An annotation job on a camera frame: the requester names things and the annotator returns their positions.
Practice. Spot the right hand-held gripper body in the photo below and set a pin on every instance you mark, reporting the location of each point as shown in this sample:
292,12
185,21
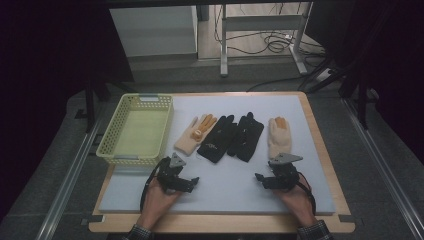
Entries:
285,175

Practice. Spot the grey metal desk frame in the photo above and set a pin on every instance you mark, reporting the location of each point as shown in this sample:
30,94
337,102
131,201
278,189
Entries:
263,23

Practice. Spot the white power strip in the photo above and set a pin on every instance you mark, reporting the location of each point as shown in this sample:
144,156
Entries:
324,74

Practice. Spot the cream glove with round ornament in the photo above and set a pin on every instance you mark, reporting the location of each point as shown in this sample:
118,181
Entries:
191,138

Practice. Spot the plain black glove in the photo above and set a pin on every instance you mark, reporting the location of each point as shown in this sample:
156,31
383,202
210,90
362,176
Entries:
246,140

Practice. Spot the person's left hand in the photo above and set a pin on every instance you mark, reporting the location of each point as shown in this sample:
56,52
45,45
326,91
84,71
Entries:
158,203

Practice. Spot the black glove with pale print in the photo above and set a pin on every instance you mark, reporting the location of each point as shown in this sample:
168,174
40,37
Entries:
215,140

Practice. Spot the black stand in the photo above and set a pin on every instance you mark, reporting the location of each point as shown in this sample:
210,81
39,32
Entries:
361,100
90,100

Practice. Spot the dark curtain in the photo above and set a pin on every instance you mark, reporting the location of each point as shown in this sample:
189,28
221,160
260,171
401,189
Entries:
393,66
40,83

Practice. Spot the white cabinet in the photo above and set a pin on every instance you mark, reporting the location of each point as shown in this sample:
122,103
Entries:
156,30

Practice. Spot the pale yellow plastic basket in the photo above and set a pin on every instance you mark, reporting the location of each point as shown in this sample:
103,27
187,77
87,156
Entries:
140,133

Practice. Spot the person's right hand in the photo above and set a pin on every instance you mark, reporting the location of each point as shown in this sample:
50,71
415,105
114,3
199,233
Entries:
296,201

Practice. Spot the aluminium rail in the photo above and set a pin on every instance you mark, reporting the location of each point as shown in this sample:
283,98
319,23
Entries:
383,166
70,186

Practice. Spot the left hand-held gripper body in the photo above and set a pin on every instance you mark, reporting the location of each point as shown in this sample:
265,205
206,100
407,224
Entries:
170,173

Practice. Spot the cream glove with orange fingers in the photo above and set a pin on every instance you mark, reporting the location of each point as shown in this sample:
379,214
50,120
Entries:
279,138

